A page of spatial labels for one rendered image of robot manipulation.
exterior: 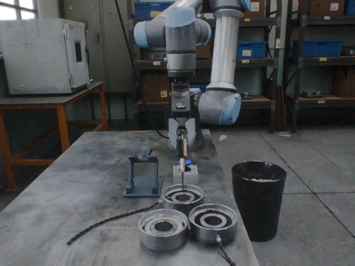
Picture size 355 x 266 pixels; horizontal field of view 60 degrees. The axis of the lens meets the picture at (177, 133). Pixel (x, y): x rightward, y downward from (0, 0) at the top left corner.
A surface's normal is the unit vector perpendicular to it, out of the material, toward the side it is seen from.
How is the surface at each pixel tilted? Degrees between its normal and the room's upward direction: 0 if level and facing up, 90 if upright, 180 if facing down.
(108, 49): 90
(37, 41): 90
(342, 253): 0
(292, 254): 0
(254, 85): 90
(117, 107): 90
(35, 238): 0
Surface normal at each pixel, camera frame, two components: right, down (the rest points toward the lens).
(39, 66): 0.00, 0.28
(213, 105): -0.40, -0.02
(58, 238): -0.02, -0.96
